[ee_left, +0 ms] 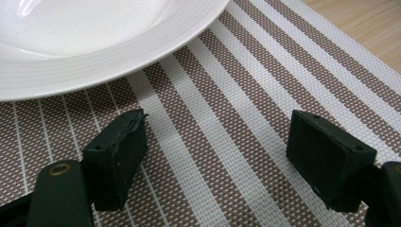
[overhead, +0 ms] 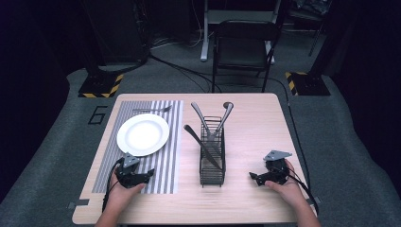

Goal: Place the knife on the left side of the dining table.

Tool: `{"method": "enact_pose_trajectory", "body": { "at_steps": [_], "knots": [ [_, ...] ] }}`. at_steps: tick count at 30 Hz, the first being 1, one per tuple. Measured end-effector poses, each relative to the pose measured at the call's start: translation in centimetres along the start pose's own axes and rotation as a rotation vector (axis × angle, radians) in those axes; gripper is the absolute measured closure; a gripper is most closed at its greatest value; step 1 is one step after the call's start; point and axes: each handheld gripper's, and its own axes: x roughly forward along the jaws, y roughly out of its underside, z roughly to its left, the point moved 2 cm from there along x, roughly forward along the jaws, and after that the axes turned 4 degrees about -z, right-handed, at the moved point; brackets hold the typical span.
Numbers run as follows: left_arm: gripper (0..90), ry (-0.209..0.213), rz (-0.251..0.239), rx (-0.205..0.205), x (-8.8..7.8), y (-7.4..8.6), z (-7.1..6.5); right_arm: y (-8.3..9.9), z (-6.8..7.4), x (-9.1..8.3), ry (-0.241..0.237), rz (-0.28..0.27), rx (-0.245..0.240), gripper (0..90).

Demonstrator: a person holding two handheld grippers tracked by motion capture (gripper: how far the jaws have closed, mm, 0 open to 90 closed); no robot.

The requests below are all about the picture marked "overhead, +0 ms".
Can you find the black stand base yellow stripes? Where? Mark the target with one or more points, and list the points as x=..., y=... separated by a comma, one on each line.
x=310, y=83
x=99, y=85

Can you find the person's left hand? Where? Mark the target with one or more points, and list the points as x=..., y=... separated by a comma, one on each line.
x=121, y=197

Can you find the white round plate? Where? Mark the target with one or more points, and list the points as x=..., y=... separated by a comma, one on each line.
x=142, y=135

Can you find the person's right hand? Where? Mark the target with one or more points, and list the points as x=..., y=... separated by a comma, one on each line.
x=291, y=189

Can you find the grey striped placemat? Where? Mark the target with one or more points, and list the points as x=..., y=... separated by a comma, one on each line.
x=171, y=151

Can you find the dark utensils in caddy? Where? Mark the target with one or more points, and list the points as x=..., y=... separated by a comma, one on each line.
x=198, y=142

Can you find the silver spoon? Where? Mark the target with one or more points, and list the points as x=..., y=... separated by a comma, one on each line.
x=224, y=115

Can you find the white desk frame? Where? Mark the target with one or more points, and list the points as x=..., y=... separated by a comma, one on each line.
x=206, y=31

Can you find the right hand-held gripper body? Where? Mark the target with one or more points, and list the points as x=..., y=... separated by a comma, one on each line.
x=276, y=168

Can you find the black folding chair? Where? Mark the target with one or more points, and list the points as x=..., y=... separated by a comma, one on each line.
x=244, y=50

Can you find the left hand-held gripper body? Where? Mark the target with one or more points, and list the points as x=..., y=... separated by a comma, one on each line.
x=130, y=176

